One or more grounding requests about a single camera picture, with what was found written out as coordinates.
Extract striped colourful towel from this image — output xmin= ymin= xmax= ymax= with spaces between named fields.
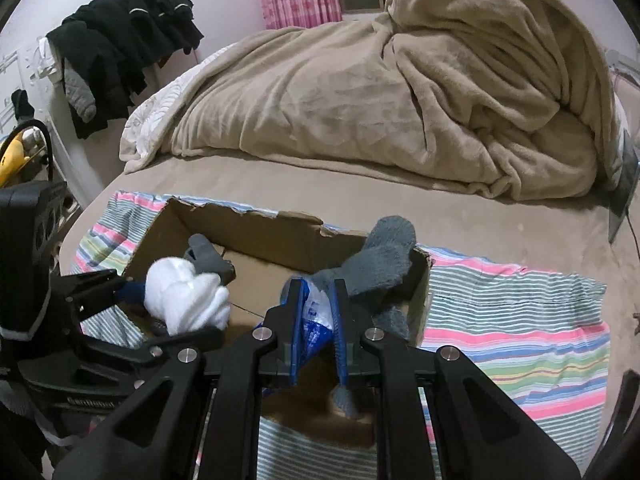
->
xmin=70 ymin=191 xmax=610 ymax=479

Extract blue tissue packet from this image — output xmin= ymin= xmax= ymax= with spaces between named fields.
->
xmin=281 ymin=276 xmax=348 ymax=386

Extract beige bed sheet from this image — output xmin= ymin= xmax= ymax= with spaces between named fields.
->
xmin=61 ymin=156 xmax=639 ymax=437

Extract yellow plush toy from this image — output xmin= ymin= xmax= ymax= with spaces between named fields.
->
xmin=0 ymin=127 xmax=32 ymax=188

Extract white and grey sock bundle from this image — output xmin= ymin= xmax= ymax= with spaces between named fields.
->
xmin=143 ymin=233 xmax=236 ymax=336

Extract tablet leaning on blanket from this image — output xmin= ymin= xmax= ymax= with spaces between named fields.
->
xmin=608 ymin=130 xmax=639 ymax=244

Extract black clothes pile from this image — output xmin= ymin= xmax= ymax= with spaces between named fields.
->
xmin=47 ymin=0 xmax=204 ymax=140

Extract open cardboard box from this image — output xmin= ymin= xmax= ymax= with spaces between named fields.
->
xmin=118 ymin=196 xmax=434 ymax=453

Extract grey knitted socks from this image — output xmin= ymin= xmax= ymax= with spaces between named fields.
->
xmin=304 ymin=214 xmax=418 ymax=421

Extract beige fleece blanket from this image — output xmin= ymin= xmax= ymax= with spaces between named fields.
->
xmin=143 ymin=0 xmax=623 ymax=202

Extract white floral quilt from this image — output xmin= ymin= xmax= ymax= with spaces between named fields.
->
xmin=119 ymin=44 xmax=234 ymax=172

